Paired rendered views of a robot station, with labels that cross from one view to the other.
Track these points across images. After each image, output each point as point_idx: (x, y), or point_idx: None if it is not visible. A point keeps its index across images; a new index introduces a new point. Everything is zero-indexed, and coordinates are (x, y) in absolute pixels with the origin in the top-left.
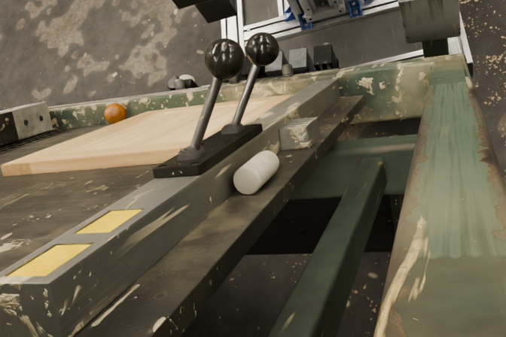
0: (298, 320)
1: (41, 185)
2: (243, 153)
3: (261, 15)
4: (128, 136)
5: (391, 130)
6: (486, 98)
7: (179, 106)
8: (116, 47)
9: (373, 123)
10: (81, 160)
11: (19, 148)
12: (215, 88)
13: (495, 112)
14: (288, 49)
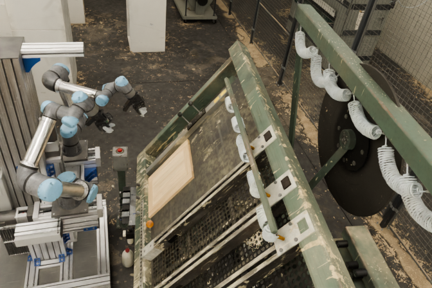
0: None
1: (199, 156)
2: None
3: (54, 275)
4: (175, 177)
5: (117, 238)
6: (109, 211)
7: (148, 207)
8: None
9: (112, 245)
10: (190, 160)
11: (171, 222)
12: (193, 105)
13: (116, 209)
14: (79, 260)
